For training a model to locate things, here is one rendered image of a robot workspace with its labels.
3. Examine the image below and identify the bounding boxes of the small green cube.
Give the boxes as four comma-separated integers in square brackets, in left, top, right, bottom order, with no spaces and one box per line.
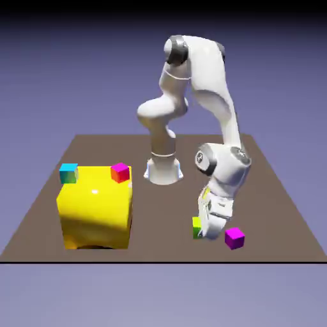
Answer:
[192,217,204,240]

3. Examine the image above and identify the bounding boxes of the small red magenta-topped cube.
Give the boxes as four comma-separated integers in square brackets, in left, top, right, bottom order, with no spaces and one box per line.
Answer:
[110,162,130,184]

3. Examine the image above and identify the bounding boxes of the small cyan cube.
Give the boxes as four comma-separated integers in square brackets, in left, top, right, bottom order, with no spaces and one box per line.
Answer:
[59,163,79,185]

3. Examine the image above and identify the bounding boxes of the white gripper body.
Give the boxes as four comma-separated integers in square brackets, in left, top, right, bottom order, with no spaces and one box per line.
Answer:
[198,187,227,241]

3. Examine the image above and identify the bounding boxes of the large yellow box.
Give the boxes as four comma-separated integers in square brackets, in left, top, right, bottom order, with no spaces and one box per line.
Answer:
[56,165,133,250]

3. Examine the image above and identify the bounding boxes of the small magenta cube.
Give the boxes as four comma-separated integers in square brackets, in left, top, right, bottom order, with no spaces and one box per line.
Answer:
[224,227,245,250]

